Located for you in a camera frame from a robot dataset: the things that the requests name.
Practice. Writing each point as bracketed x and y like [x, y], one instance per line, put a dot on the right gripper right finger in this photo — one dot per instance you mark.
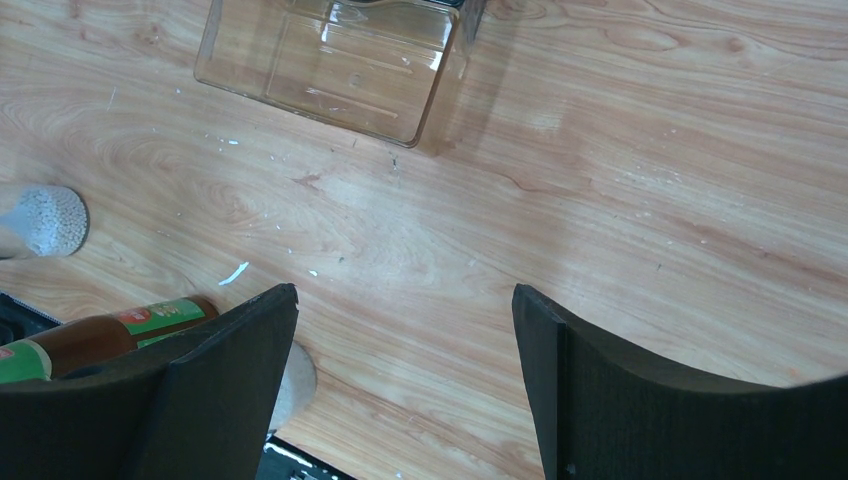
[606, 408]

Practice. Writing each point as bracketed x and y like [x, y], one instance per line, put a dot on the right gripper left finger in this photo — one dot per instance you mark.
[159, 404]

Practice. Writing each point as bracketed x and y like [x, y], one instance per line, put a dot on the silver lid glass jar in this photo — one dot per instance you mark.
[297, 388]

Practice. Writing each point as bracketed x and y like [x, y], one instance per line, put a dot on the yellow cap sauce bottle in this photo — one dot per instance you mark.
[90, 341]

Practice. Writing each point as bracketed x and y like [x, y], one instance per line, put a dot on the black lid spice bottle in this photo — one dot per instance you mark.
[41, 221]

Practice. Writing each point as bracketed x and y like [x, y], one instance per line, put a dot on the clear plastic organizer bin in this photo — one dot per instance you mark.
[391, 70]

